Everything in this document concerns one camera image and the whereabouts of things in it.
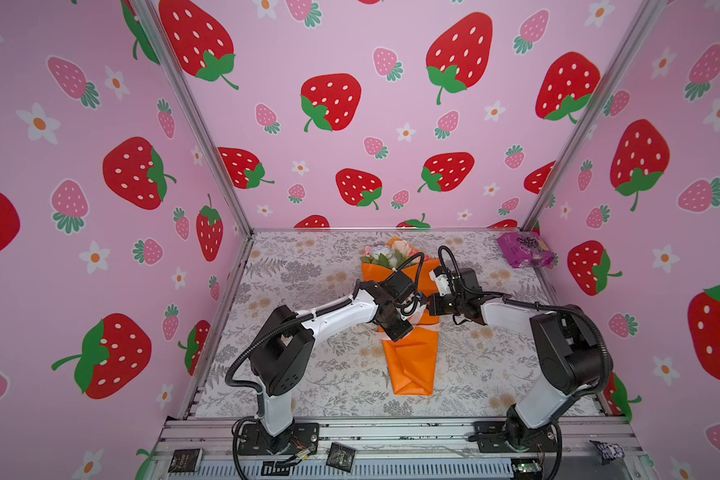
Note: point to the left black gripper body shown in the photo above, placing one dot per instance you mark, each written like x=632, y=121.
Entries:
x=396, y=325

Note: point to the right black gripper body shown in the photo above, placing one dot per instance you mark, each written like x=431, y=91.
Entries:
x=448, y=303

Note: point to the white rose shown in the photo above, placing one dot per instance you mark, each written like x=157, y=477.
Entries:
x=382, y=255

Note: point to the orange wrapping paper sheet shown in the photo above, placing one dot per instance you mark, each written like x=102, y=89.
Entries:
x=412, y=362

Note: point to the white ribbon strip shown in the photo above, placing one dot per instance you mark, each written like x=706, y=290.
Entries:
x=423, y=315

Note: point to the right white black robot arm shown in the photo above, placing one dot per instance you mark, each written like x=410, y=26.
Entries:
x=572, y=354

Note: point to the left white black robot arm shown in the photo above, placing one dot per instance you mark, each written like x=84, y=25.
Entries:
x=277, y=359

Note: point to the purple snack packet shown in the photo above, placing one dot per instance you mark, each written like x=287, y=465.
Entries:
x=525, y=250

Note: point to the black tag middle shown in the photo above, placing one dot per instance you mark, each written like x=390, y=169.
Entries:
x=341, y=457

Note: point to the black tag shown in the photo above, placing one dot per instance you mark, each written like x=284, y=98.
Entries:
x=185, y=461
x=341, y=457

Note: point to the black tag left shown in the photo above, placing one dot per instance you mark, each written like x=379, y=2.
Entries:
x=185, y=461

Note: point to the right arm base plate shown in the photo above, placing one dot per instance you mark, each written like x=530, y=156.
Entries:
x=503, y=437

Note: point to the aluminium front rail frame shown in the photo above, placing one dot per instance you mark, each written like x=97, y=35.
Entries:
x=417, y=448

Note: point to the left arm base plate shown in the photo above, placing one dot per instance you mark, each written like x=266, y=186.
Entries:
x=254, y=440

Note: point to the right aluminium corner post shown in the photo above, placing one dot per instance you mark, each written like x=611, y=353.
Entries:
x=638, y=32

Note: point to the aluminium corner post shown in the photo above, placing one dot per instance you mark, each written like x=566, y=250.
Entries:
x=638, y=32
x=156, y=34

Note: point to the left aluminium corner post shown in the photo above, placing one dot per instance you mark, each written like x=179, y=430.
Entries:
x=156, y=34

